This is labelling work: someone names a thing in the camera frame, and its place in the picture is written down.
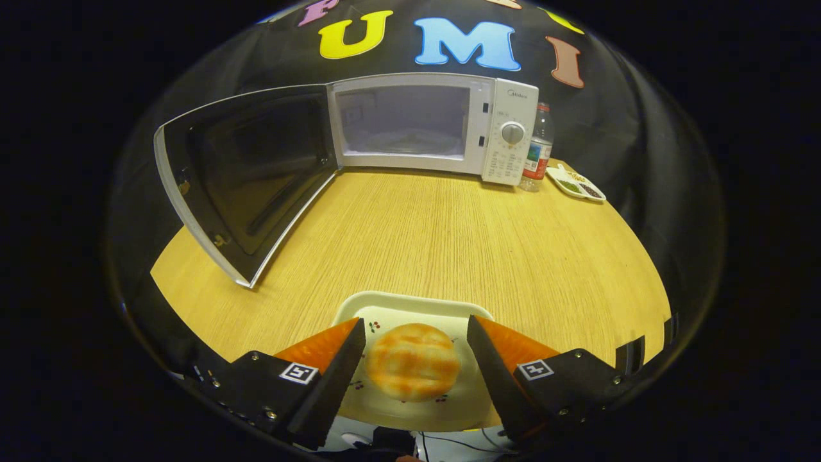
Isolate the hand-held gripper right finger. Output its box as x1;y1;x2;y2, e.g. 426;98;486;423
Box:
466;314;642;443

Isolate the black backdrop cloth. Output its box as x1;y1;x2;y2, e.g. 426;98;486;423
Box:
106;0;725;386

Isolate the white divided bean dish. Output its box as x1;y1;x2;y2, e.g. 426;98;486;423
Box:
546;164;607;203

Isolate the white cherry print plate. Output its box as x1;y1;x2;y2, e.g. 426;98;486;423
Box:
332;291;504;432

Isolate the white microwave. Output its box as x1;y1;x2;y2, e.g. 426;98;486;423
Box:
153;72;540;289

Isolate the round golden bun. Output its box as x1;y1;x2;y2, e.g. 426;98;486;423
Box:
366;323;461;403

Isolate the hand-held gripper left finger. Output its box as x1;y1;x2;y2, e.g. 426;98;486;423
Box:
183;317;367;450

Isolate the thin black cable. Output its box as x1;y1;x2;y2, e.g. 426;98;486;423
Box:
417;431;514;455

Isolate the clear bottle red label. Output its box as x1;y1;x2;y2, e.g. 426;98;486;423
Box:
518;103;555;193

